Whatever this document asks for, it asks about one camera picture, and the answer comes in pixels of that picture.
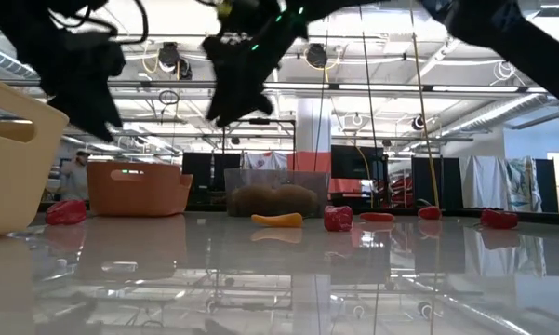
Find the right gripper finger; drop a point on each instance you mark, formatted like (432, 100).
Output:
(262, 93)
(230, 102)

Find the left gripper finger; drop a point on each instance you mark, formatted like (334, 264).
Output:
(88, 123)
(109, 114)

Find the orange mango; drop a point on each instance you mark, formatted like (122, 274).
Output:
(253, 202)
(297, 200)

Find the small red bell pepper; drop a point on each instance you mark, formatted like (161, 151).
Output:
(66, 213)
(338, 218)
(499, 219)
(430, 213)

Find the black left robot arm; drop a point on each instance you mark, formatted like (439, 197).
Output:
(18, 11)

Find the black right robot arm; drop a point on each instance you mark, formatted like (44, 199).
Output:
(516, 42)

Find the person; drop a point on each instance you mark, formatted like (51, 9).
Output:
(75, 179)

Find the white building column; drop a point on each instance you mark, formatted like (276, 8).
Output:
(314, 130)

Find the white cloth with red print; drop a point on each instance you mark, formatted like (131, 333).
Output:
(265, 160)

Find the black partition panel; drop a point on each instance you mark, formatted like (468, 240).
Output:
(197, 172)
(545, 186)
(446, 181)

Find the grey plastic basket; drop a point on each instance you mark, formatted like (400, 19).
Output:
(279, 177)

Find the salmon plastic basket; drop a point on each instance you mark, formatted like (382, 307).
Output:
(139, 200)

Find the yellow plastic basket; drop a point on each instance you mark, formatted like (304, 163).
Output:
(18, 186)

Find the orange carrot centre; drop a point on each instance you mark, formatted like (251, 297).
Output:
(279, 220)

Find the linear ceiling light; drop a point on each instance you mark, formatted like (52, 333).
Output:
(400, 87)

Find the red chili pepper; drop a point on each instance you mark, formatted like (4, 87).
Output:
(376, 217)

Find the plain white hanging cloth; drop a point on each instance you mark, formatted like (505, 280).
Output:
(483, 181)

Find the patterned hanging cloth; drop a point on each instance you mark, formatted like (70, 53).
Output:
(521, 181)

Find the black metal frame stand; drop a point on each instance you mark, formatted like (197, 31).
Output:
(260, 121)

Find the silver ventilation duct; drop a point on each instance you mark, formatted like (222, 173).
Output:
(502, 111)

